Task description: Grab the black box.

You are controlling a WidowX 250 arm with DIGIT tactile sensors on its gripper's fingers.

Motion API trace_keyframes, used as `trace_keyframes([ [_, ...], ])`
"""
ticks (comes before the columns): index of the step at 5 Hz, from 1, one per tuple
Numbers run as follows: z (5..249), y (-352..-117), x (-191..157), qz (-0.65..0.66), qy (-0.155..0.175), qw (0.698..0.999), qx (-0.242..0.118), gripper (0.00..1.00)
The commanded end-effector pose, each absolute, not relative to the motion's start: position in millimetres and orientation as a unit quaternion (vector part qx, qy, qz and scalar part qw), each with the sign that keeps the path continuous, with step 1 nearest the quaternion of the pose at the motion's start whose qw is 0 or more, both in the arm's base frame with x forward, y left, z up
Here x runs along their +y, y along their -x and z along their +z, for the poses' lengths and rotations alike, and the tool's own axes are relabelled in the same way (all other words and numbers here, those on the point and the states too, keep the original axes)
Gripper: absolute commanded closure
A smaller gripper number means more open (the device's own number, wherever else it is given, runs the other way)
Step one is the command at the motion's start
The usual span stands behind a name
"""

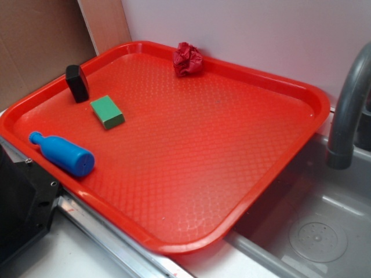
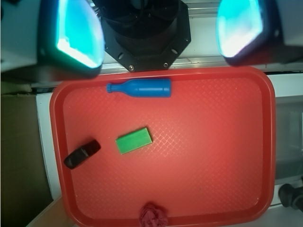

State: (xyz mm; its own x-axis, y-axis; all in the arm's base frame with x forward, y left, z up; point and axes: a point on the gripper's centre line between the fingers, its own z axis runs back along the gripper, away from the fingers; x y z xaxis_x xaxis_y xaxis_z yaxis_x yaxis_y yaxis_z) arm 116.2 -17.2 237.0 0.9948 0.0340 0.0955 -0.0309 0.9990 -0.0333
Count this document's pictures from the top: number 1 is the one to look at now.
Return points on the black box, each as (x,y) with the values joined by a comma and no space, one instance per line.
(77,82)

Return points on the red plastic tray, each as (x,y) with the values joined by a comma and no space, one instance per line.
(194,152)

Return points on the crumpled red cloth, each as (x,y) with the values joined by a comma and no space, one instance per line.
(187,59)

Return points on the green rectangular block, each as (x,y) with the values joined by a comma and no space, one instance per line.
(107,112)

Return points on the blue plastic bottle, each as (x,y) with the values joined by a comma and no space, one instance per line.
(68,156)

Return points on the grey toy sink basin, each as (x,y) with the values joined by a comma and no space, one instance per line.
(312,221)

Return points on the grey toy faucet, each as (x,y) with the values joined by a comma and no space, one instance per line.
(351,121)

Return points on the brown cardboard panel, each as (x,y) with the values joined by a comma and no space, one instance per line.
(40,38)

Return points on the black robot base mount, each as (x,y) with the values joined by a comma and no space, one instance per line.
(29,196)

